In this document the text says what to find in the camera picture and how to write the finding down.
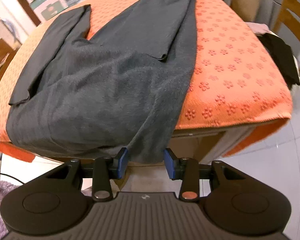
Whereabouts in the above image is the purple fuzzy rug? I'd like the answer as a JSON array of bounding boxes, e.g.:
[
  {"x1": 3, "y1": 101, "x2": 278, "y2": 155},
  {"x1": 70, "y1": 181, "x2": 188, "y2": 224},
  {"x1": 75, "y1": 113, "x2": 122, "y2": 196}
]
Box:
[{"x1": 0, "y1": 179, "x2": 24, "y2": 240}]

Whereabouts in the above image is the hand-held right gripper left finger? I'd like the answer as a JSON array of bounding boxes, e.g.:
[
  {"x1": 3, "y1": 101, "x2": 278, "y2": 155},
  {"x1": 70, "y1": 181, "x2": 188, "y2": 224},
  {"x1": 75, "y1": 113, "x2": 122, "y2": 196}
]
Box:
[{"x1": 46, "y1": 147, "x2": 129, "y2": 202}]

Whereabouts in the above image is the dark grey sweatshirt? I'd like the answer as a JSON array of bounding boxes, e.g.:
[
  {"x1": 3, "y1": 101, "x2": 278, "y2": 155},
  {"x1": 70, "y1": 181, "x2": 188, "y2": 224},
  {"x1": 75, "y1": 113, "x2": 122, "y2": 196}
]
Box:
[{"x1": 5, "y1": 0, "x2": 198, "y2": 164}]

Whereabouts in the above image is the orange patterned mat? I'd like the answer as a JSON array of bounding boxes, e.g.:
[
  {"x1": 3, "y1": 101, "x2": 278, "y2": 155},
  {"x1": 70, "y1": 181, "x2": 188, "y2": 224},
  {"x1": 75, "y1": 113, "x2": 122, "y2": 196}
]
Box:
[{"x1": 0, "y1": 0, "x2": 293, "y2": 163}]

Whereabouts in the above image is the brown paper bag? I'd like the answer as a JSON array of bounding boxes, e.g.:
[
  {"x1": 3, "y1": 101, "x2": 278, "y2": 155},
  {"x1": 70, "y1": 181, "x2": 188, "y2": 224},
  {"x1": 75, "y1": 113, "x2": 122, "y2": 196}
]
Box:
[{"x1": 210, "y1": 0, "x2": 262, "y2": 22}]

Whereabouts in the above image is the black cloth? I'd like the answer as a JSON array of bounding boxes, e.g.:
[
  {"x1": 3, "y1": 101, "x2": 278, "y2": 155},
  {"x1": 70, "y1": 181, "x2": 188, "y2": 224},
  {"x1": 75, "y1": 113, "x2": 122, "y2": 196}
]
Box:
[{"x1": 259, "y1": 33, "x2": 300, "y2": 86}]

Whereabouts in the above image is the black cable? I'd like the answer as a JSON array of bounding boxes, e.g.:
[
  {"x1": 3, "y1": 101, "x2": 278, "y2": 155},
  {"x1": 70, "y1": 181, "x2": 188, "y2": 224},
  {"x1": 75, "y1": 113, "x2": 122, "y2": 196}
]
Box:
[{"x1": 0, "y1": 169, "x2": 24, "y2": 184}]

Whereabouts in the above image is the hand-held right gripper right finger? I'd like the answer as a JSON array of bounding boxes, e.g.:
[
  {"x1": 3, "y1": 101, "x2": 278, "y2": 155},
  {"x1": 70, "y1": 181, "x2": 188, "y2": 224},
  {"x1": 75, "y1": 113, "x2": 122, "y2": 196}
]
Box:
[{"x1": 164, "y1": 148, "x2": 245, "y2": 202}]

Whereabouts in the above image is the wooden chair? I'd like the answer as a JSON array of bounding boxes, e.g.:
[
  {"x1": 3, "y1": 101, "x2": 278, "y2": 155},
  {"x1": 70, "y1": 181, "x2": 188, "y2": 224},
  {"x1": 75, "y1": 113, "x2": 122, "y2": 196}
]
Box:
[
  {"x1": 274, "y1": 0, "x2": 300, "y2": 80},
  {"x1": 0, "y1": 39, "x2": 17, "y2": 103}
]

